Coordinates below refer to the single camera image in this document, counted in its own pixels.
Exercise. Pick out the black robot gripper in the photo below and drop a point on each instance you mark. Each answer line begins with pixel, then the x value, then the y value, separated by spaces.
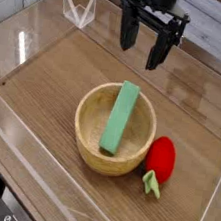
pixel 156 14

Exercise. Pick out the light wooden bowl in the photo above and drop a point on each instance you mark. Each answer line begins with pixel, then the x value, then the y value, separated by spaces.
pixel 90 119

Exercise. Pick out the clear acrylic tray walls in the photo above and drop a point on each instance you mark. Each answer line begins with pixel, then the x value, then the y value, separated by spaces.
pixel 47 65

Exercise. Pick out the long green block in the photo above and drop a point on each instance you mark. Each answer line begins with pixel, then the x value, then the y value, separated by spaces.
pixel 119 117

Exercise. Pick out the red felt strawberry toy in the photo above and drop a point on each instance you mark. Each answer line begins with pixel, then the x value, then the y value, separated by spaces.
pixel 159 165

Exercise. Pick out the clear acrylic corner bracket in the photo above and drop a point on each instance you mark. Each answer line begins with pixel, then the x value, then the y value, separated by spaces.
pixel 80 16

